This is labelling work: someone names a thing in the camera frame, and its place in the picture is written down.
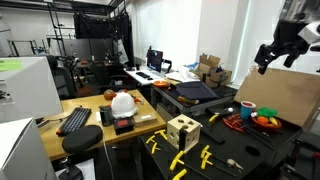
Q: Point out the small black keyboard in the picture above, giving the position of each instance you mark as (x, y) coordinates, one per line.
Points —
(143, 75)

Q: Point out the black flat hex key holder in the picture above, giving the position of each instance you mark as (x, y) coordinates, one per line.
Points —
(223, 111)

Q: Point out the green toy vegetable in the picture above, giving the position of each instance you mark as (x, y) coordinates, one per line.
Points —
(266, 112)

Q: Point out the green sticky note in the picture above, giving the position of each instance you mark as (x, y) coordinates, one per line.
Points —
(10, 65)

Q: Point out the black hanging curtain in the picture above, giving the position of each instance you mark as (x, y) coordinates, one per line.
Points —
(96, 25)

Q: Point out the black wedge hex key stand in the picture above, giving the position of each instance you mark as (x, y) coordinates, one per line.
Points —
(213, 135)

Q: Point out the orange bowl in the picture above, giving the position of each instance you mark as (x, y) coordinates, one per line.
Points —
(161, 84)

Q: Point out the brown round object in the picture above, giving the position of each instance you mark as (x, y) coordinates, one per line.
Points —
(109, 95)

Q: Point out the large brown cardboard sheet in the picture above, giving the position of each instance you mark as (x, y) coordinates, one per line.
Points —
(286, 93)

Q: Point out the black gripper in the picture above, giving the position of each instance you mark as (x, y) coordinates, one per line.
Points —
(288, 36)

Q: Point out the black metal rack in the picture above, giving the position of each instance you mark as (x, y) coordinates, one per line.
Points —
(56, 23)

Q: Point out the blue cup with red rim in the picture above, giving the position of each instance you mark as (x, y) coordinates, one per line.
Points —
(246, 112)

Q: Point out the orange toy fruit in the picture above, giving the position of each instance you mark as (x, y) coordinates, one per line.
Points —
(262, 120)

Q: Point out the wooden shape sorter box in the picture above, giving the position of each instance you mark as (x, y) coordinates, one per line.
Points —
(196, 131)

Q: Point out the black box with red label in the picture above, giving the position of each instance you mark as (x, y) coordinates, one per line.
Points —
(123, 130)

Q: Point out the black monitor with lit screen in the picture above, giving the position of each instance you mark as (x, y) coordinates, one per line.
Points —
(155, 60)

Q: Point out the dark cylindrical mug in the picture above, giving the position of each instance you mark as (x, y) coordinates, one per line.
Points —
(106, 116)

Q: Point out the red plastic bowl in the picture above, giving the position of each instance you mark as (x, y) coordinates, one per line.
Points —
(266, 126)

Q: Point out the white desk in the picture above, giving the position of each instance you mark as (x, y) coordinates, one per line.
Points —
(133, 72)

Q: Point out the open cardboard box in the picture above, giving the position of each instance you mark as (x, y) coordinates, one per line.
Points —
(213, 78)

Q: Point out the light wooden desk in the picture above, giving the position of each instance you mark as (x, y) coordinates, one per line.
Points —
(93, 103)

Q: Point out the plain white cabinet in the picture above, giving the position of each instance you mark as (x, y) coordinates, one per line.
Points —
(20, 150)

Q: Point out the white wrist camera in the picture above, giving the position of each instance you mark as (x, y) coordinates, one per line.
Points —
(310, 32)

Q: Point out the small tan box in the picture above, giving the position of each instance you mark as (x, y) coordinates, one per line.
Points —
(145, 120)

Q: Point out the white paper stack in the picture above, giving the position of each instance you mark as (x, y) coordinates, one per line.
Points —
(181, 76)

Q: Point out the yellow block on mat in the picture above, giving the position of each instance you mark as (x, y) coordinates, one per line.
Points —
(204, 151)

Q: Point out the yellow toy fruit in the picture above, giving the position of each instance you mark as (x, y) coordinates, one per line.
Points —
(274, 121)

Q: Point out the black mesh office chair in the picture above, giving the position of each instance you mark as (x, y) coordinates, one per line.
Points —
(100, 73)

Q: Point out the black round stool cushion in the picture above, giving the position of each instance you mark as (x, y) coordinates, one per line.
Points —
(82, 139)

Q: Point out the navy plastic tote lid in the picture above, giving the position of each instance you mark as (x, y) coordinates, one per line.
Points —
(195, 90)

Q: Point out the black headphones on stand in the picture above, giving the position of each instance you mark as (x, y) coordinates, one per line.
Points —
(167, 65)

